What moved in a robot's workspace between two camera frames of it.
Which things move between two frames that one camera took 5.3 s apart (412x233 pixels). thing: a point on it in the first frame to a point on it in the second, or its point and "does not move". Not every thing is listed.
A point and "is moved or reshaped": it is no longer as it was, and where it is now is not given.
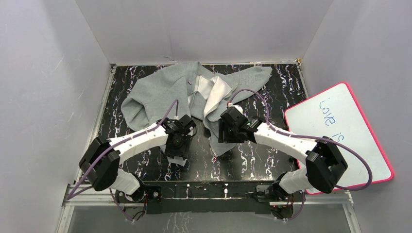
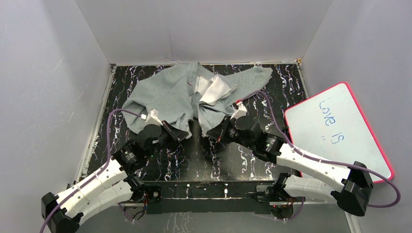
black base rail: [226, 197] does not move
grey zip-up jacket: [167, 92] is moved or reshaped
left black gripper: [175, 152] to [170, 132]
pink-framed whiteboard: [335, 113] does not move
